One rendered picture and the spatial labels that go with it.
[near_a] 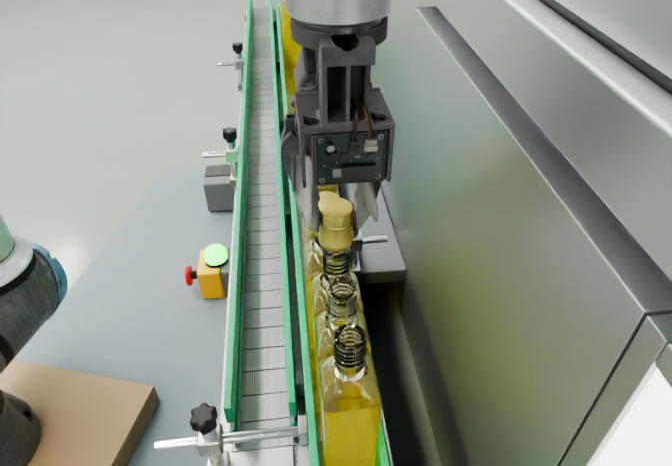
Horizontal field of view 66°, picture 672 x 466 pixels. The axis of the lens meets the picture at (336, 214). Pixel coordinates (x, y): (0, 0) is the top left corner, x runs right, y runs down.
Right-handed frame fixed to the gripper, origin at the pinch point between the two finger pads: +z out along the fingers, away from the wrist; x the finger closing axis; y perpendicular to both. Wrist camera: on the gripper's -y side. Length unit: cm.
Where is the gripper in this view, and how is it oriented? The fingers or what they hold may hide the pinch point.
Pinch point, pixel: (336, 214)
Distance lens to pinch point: 51.3
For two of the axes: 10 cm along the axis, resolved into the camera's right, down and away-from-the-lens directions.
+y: 1.2, 6.2, -7.7
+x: 9.9, -0.8, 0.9
